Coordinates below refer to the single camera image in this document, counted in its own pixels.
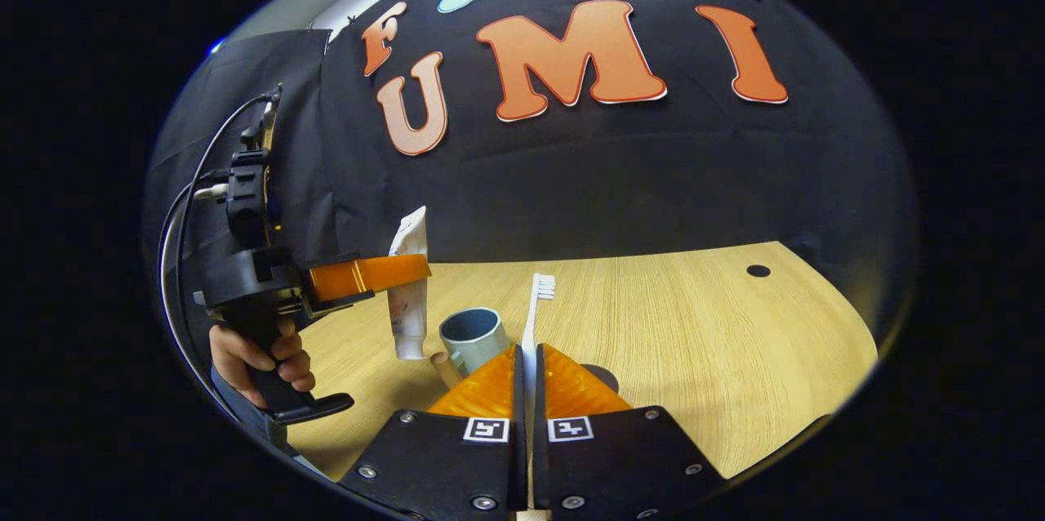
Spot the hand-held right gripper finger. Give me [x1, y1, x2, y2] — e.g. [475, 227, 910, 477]
[531, 344, 727, 521]
[339, 344, 529, 521]

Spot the white toothpaste tube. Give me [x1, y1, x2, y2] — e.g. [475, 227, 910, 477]
[387, 206, 431, 361]

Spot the pale green cup wooden handle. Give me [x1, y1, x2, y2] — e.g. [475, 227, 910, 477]
[430, 307, 512, 391]

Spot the brown round coaster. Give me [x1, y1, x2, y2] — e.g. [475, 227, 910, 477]
[584, 363, 621, 394]

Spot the white toothbrush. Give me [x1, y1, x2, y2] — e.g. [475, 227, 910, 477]
[519, 273, 557, 514]

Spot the wooden desktop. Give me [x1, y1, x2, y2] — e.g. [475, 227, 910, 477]
[286, 241, 881, 481]

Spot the black backdrop cloth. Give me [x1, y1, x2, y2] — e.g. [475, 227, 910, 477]
[143, 0, 919, 391]

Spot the black cable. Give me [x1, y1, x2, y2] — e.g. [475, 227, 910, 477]
[158, 92, 274, 424]

